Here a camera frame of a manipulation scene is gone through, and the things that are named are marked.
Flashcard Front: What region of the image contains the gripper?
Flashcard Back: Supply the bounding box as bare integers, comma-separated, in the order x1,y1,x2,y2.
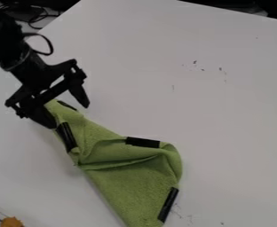
2,51,91,129

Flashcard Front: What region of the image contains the green cloth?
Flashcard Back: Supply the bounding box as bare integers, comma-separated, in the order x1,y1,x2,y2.
44,98,184,227

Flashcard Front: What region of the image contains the orange toy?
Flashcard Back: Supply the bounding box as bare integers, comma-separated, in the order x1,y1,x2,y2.
0,216,25,227

